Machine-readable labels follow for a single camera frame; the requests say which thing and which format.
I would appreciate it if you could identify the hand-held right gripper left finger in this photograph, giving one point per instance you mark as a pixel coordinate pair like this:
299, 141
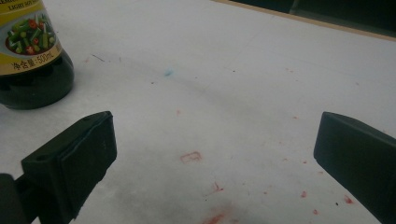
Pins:
74, 161

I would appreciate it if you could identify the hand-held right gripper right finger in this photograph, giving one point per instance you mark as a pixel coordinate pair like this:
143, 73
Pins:
358, 155

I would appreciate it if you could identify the dark soy sauce bottle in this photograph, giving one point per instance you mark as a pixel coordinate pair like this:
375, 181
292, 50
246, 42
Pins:
34, 77

